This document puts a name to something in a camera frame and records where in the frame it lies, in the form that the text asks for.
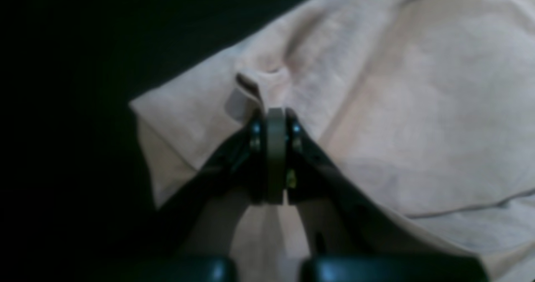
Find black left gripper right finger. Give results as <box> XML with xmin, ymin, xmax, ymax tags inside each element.
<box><xmin>286</xmin><ymin>109</ymin><xmax>489</xmax><ymax>282</ymax></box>

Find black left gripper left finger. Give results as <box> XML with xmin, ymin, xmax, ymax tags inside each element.
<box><xmin>125</xmin><ymin>109</ymin><xmax>286</xmax><ymax>282</ymax></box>

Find pink T-shirt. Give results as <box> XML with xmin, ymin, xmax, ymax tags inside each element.
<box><xmin>130</xmin><ymin>0</ymin><xmax>535</xmax><ymax>282</ymax></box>

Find black table cloth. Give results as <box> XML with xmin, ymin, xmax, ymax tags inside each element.
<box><xmin>0</xmin><ymin>0</ymin><xmax>303</xmax><ymax>282</ymax></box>

